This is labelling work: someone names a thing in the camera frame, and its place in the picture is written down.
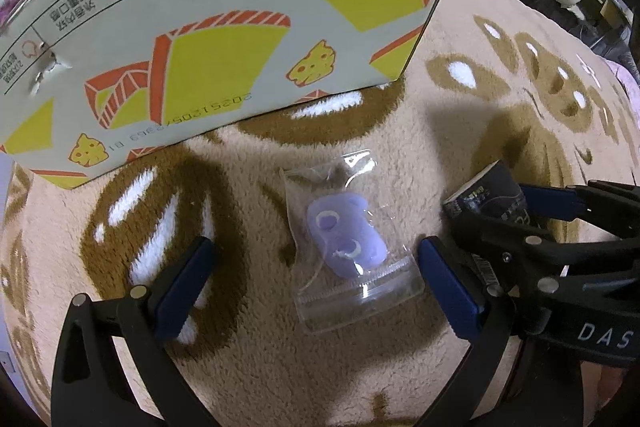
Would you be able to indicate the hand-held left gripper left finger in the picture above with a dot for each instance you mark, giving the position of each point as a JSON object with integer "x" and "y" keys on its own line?
{"x": 184, "y": 292}

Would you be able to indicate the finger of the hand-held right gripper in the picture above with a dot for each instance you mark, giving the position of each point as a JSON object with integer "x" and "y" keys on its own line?
{"x": 555, "y": 203}
{"x": 550, "y": 257}

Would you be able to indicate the beige flower printed blanket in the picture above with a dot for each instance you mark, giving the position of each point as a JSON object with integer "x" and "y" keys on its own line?
{"x": 500, "y": 107}

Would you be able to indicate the clear bag with purple charm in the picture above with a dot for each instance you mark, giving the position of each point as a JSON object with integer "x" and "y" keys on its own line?
{"x": 345, "y": 232}

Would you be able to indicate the printed cardboard box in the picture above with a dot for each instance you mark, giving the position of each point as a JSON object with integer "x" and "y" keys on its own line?
{"x": 225, "y": 57}

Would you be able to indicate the black tissue pack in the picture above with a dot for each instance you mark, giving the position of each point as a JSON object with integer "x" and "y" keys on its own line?
{"x": 495, "y": 192}

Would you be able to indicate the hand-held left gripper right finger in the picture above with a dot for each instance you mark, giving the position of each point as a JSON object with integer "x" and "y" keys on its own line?
{"x": 450, "y": 294}

